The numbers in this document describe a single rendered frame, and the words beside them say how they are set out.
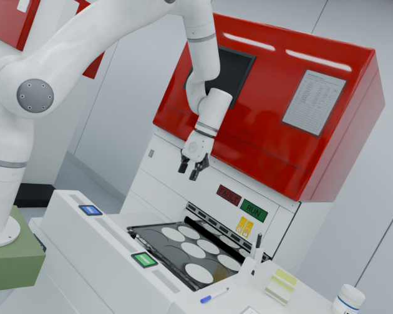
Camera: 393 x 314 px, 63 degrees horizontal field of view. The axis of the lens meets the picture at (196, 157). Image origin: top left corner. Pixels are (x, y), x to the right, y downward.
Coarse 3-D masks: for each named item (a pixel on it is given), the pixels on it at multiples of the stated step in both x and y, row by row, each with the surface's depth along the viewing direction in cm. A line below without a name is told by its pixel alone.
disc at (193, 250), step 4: (184, 244) 120; (188, 244) 122; (192, 244) 123; (184, 248) 117; (188, 248) 119; (192, 248) 120; (196, 248) 122; (188, 252) 115; (192, 252) 117; (196, 252) 118; (200, 252) 120; (204, 252) 121; (196, 256) 115; (200, 256) 116; (204, 256) 118
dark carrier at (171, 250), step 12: (144, 228) 118; (156, 228) 123; (192, 228) 139; (156, 240) 113; (168, 240) 117; (192, 240) 127; (168, 252) 109; (180, 252) 113; (180, 264) 104; (204, 264) 112; (216, 264) 116; (240, 264) 125; (216, 276) 107; (228, 276) 111
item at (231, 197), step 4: (220, 188) 140; (224, 188) 139; (220, 192) 140; (224, 192) 139; (228, 192) 138; (224, 196) 138; (228, 196) 137; (232, 196) 136; (236, 196) 135; (228, 200) 137; (232, 200) 136; (236, 200) 135; (236, 204) 135
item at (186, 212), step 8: (184, 208) 148; (184, 216) 147; (192, 216) 145; (200, 224) 142; (208, 224) 140; (216, 232) 137; (224, 240) 135; (232, 240) 134; (232, 248) 133; (240, 248) 131; (248, 256) 128
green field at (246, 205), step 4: (244, 204) 133; (248, 204) 132; (252, 204) 131; (244, 208) 133; (248, 208) 132; (252, 208) 131; (256, 208) 130; (248, 212) 131; (252, 212) 131; (256, 212) 130; (260, 212) 129; (264, 212) 128; (256, 216) 129; (260, 216) 128; (264, 216) 128; (260, 220) 128
